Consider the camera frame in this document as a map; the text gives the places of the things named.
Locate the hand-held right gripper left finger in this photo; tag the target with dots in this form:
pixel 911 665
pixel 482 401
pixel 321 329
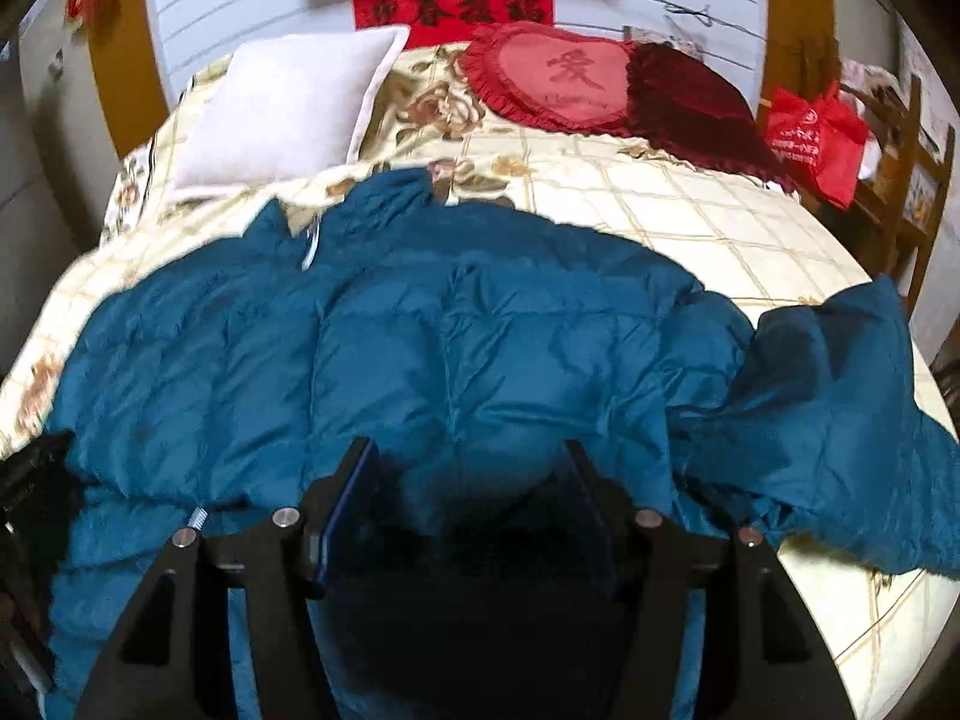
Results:
pixel 349 510

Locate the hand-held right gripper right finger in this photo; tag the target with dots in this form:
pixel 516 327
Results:
pixel 592 510

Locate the blue down jacket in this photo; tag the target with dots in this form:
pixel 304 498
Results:
pixel 450 330

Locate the floral bedspread bed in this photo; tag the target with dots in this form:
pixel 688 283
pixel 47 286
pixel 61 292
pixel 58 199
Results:
pixel 675 202

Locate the white square pillow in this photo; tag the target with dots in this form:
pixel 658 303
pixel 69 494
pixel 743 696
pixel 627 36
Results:
pixel 285 105

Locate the dark red velvet pillow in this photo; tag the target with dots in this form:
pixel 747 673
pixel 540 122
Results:
pixel 682 105

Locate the red shopping bag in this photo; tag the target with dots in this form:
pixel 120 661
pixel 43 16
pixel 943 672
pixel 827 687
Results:
pixel 817 142

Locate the red heart-shaped pillow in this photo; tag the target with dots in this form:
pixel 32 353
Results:
pixel 555 75

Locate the wooden shelf rack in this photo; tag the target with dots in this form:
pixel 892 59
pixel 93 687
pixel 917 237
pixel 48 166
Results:
pixel 911 165

